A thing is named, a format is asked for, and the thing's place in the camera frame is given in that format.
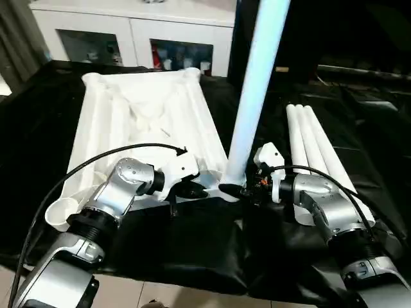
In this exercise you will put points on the white plastic table top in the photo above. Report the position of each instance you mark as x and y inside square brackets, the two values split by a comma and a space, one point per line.
[141, 115]

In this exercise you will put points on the white plastic table leg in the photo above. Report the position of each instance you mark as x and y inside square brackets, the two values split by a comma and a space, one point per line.
[316, 138]
[257, 90]
[304, 138]
[293, 138]

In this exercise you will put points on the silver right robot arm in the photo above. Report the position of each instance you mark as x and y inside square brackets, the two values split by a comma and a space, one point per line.
[334, 218]

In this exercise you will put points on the black mat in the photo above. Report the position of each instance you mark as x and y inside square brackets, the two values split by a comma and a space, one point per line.
[205, 250]

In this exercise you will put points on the small tan tag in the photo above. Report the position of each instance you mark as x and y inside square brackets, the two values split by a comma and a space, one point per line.
[281, 69]

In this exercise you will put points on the white glass-door cabinet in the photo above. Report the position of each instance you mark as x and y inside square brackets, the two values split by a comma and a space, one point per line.
[128, 25]

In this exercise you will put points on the grey curtain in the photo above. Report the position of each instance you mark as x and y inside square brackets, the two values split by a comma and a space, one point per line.
[19, 38]

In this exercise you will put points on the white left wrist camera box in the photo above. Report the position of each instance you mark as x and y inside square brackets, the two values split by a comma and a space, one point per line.
[176, 163]

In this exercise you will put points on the black metal rail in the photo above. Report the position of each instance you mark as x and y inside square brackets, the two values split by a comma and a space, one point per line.
[366, 72]

